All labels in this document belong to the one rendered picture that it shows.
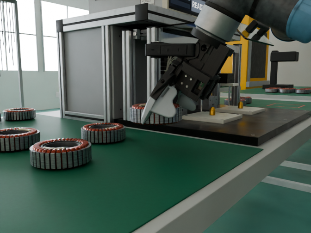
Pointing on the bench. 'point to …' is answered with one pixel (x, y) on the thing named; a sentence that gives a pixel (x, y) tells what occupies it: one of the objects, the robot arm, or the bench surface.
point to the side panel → (85, 75)
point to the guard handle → (258, 27)
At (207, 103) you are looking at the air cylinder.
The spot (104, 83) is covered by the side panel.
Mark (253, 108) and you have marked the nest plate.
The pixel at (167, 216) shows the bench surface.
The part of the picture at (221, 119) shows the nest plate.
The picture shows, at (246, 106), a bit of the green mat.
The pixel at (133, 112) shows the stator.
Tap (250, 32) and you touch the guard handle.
